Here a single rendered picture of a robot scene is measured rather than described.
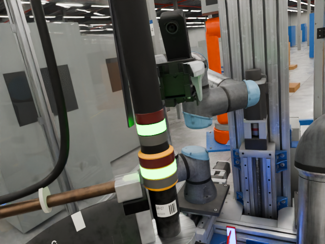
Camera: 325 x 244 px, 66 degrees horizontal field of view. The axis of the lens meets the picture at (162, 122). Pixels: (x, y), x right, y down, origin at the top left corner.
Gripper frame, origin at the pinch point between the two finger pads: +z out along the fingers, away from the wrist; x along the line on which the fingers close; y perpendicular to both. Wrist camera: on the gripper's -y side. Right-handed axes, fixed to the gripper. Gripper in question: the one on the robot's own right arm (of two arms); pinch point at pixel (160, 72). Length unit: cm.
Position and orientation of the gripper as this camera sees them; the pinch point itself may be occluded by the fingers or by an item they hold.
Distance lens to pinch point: 35.3
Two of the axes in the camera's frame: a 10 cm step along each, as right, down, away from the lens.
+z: -2.4, 3.0, -9.2
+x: -9.6, 0.8, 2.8
